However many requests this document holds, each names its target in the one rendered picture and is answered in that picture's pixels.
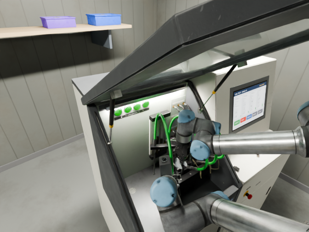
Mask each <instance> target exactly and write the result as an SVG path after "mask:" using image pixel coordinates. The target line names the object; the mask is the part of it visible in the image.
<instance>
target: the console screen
mask: <svg viewBox="0 0 309 232"><path fill-rule="evenodd" d="M268 85H269V75H268V76H265V77H262V78H259V79H256V80H253V81H250V82H247V83H243V84H240V85H237V86H235V87H231V88H230V99H229V134H232V133H237V132H239V131H241V130H243V129H245V128H247V127H249V126H251V125H253V124H254V123H256V122H258V121H260V120H262V119H264V118H265V113H266V104H267V95H268Z"/></svg>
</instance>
